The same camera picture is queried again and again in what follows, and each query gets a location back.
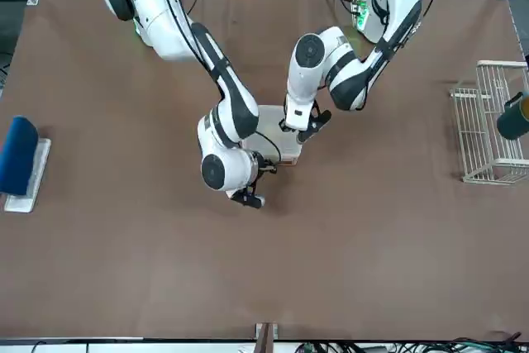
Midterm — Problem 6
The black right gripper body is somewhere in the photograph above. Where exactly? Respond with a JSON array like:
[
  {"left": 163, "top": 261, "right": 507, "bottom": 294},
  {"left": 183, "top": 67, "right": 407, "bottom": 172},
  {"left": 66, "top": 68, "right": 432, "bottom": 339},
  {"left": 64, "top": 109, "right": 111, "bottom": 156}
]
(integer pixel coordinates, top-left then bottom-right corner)
[{"left": 252, "top": 151, "right": 269, "bottom": 176}]

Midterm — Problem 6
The white preservation box with lid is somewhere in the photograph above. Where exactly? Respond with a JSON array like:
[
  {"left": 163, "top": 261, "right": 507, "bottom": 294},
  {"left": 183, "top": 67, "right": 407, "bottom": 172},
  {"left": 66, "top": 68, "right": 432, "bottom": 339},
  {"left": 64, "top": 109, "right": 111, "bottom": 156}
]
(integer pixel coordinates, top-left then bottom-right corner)
[{"left": 241, "top": 104, "right": 306, "bottom": 167}]

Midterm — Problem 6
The dark green cylinder cup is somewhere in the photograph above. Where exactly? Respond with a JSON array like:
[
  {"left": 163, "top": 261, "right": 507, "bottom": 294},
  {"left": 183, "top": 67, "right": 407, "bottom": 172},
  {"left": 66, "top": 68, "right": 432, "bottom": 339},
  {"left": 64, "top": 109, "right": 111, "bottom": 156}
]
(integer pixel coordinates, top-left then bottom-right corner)
[{"left": 496, "top": 91, "right": 529, "bottom": 141}]

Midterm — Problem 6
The blue cloth roll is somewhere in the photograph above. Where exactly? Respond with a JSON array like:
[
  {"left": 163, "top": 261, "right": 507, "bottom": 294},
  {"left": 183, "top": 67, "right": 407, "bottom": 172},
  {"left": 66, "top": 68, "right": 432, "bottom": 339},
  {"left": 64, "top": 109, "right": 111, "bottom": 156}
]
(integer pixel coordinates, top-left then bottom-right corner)
[{"left": 0, "top": 116, "right": 40, "bottom": 198}]

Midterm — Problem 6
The white rectangular tray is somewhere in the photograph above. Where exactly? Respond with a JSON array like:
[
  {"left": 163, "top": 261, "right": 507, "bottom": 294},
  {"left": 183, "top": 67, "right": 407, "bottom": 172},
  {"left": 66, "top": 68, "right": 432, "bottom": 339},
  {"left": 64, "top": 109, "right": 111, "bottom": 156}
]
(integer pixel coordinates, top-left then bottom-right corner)
[{"left": 3, "top": 137, "right": 53, "bottom": 213}]

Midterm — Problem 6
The aluminium frame post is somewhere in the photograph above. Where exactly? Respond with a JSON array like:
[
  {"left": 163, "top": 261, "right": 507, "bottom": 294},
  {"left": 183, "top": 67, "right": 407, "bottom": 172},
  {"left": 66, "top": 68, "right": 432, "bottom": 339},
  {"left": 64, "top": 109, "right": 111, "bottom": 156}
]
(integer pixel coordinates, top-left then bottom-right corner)
[{"left": 254, "top": 321, "right": 281, "bottom": 353}]

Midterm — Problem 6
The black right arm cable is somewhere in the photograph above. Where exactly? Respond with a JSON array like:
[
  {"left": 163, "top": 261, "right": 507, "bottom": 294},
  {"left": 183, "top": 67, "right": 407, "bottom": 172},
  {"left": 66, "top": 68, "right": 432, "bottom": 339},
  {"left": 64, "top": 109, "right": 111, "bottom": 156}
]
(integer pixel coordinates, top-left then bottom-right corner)
[{"left": 127, "top": 0, "right": 284, "bottom": 164}]

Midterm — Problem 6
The white wire basket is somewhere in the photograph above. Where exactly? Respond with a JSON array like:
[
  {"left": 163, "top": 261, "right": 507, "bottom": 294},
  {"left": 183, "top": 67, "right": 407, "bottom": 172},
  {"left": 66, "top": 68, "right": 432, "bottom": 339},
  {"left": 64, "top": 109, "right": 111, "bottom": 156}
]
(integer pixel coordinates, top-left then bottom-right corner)
[{"left": 449, "top": 60, "right": 529, "bottom": 185}]

